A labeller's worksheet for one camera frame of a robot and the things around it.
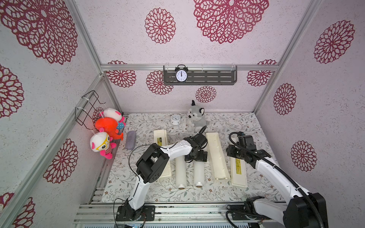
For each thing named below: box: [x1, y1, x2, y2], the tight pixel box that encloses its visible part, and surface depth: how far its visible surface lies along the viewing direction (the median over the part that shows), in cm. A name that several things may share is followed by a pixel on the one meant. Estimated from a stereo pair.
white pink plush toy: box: [99, 107, 126, 128], surface depth 97 cm
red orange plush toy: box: [95, 116, 125, 141], surface depth 90 cm
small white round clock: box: [170, 114, 181, 126], surface depth 115 cm
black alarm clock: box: [174, 64, 189, 83], surface depth 92 cm
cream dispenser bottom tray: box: [205, 132, 231, 183], surface depth 94 cm
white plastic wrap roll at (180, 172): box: [175, 155, 187, 189], surface depth 87 cm
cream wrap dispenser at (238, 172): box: [230, 156, 249, 189], surface depth 87 cm
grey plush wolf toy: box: [186, 99, 207, 133], surface depth 99 cm
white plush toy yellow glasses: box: [89, 131, 117, 160], surface depth 83 cm
